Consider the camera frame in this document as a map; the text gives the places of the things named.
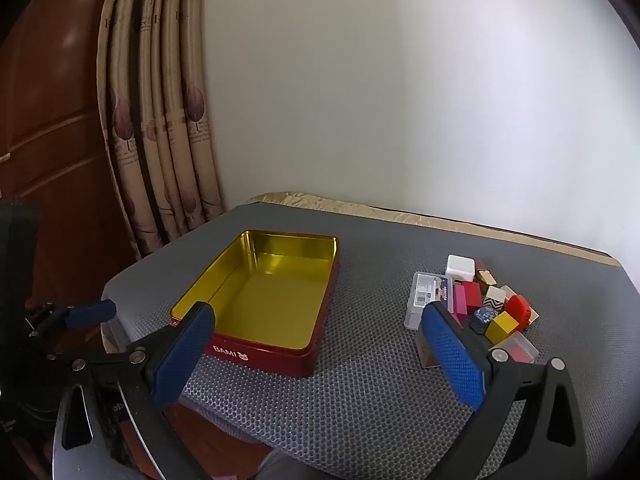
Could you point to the brown wooden door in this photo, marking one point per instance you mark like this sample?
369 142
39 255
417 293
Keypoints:
50 110

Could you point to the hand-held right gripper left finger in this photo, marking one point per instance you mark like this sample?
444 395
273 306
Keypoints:
185 355

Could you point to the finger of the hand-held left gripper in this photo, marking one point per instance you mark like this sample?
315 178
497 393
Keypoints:
92 312

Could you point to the red plastic block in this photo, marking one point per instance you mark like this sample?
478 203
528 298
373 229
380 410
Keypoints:
517 310

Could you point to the plain wooden block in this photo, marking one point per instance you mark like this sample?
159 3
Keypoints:
486 278
510 291

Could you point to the blue patterned small object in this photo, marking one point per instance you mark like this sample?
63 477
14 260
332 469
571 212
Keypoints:
482 319

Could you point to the beige leaf print curtain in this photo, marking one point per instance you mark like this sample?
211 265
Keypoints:
170 135

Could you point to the pink block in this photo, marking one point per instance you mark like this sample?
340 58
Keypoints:
459 302

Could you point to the yellow cube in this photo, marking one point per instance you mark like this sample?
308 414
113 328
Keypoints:
500 327

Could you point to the dark red block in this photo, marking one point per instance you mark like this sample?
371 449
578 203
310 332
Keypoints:
472 295

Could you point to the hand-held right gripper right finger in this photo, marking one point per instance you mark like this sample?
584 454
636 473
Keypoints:
452 360

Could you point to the small maroon block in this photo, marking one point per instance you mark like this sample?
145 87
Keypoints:
481 265

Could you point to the red tin box gold inside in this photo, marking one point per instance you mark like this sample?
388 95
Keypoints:
260 300

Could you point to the grey honeycomb mat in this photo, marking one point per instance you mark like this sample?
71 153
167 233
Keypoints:
370 310

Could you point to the white charger cube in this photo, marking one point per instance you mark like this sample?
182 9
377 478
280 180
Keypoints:
460 267

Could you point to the red rectangular plate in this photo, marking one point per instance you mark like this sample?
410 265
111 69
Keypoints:
427 355

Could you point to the white labelled box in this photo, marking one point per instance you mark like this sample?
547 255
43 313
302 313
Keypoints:
425 292

